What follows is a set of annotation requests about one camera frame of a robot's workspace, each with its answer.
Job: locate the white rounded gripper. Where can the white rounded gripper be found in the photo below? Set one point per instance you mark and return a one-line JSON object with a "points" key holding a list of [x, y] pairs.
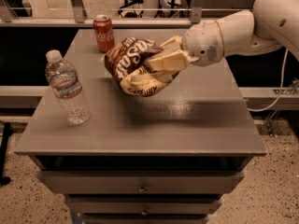
{"points": [[202, 45]]}

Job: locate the brown chip bag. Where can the brown chip bag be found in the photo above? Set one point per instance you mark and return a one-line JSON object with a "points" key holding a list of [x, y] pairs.
{"points": [[126, 62]]}

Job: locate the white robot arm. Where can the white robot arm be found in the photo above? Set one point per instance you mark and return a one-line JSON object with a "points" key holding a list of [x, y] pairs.
{"points": [[270, 25]]}

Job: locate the clear plastic water bottle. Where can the clear plastic water bottle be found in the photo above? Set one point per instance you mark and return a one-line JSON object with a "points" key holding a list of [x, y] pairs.
{"points": [[63, 78]]}

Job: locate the black office chair base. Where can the black office chair base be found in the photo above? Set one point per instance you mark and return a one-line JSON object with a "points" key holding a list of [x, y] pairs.
{"points": [[144, 9]]}

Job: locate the red coca-cola can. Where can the red coca-cola can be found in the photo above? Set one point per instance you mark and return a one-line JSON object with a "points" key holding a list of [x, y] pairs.
{"points": [[102, 26]]}

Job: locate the metal railing with posts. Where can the metal railing with posts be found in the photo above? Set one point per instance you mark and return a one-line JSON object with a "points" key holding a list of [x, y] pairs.
{"points": [[80, 13]]}

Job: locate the grey drawer cabinet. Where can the grey drawer cabinet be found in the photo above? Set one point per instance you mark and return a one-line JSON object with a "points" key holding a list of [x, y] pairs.
{"points": [[199, 123]]}

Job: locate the top grey drawer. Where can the top grey drawer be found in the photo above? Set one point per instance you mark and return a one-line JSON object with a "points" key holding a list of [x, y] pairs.
{"points": [[100, 182]]}

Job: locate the grey drawer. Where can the grey drawer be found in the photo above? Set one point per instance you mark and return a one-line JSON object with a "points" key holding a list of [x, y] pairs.
{"points": [[149, 219], [100, 182], [146, 204]]}

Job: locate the middle grey drawer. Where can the middle grey drawer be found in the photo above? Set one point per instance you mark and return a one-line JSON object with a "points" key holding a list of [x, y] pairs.
{"points": [[146, 204]]}

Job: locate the black stand at left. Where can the black stand at left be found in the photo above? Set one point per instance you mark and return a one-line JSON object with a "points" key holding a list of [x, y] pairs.
{"points": [[7, 132]]}

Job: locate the bottom grey drawer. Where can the bottom grey drawer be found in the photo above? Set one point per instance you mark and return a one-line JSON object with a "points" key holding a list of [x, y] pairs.
{"points": [[149, 219]]}

